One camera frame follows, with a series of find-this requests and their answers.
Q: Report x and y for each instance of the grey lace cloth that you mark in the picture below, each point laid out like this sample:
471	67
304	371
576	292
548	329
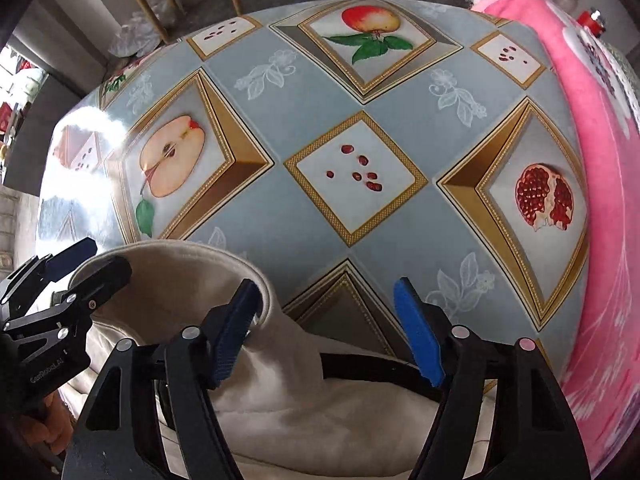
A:
625	75

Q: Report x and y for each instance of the person's left hand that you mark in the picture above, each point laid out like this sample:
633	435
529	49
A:
47	422

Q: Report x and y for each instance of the fruit-printed tablecloth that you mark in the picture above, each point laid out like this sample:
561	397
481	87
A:
310	85

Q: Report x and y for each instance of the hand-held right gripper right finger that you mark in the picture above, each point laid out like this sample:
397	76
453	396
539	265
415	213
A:
417	330

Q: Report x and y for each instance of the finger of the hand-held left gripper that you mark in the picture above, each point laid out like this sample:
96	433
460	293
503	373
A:
75	260
100	282

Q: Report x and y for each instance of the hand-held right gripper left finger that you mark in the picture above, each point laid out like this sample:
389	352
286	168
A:
235	330

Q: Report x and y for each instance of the white plastic bag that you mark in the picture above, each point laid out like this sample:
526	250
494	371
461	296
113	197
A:
135	35

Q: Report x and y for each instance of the red lighter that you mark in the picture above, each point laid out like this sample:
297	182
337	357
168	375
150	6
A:
590	21

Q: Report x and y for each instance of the glass jar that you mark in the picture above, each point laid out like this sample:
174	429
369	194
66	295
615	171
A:
567	0

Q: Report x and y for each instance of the red box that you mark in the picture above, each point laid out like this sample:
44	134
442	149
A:
6	117

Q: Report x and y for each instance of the pink printed blanket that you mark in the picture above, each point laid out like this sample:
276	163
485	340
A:
600	160

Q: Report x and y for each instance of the cream sweatshirt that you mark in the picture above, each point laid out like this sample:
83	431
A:
300	410

